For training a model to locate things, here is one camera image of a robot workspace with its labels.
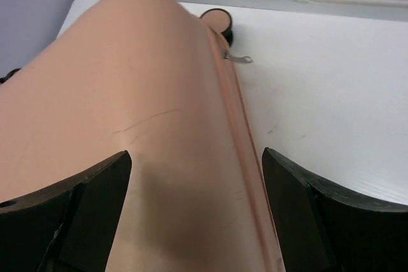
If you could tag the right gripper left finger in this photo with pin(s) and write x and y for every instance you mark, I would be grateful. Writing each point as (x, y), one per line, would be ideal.
(69, 225)

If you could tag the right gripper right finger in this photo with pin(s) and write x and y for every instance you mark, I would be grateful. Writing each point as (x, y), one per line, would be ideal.
(323, 226)

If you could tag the pink hard-shell suitcase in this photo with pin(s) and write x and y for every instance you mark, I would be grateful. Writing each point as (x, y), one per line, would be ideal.
(152, 79)

